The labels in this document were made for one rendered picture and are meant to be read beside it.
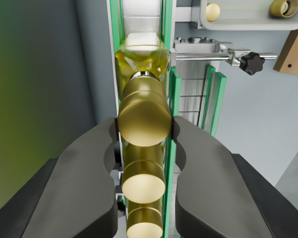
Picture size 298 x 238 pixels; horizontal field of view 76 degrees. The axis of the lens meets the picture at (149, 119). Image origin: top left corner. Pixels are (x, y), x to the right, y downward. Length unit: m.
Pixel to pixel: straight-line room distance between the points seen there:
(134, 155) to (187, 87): 0.28
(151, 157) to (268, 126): 0.60
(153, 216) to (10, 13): 0.23
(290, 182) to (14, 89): 2.33
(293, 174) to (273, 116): 1.62
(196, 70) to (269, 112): 0.35
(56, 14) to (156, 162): 0.33
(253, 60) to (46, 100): 0.27
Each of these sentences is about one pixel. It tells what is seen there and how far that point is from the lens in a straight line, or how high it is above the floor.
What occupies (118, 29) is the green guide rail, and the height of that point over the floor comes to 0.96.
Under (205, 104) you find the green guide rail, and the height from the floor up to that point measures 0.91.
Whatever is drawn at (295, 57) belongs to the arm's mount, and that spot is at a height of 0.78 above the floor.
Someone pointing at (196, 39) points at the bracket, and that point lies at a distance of 0.42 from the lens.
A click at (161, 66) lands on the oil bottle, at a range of 0.18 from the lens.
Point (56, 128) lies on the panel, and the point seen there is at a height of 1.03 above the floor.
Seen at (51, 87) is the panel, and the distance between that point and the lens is 0.29.
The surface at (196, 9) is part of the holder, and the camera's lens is 0.47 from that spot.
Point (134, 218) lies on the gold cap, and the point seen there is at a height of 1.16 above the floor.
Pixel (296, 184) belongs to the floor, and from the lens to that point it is 2.45.
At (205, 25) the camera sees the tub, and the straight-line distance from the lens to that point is 0.44.
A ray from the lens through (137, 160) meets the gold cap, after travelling 0.15.
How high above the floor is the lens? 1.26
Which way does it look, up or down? 60 degrees down
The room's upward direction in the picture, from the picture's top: 177 degrees clockwise
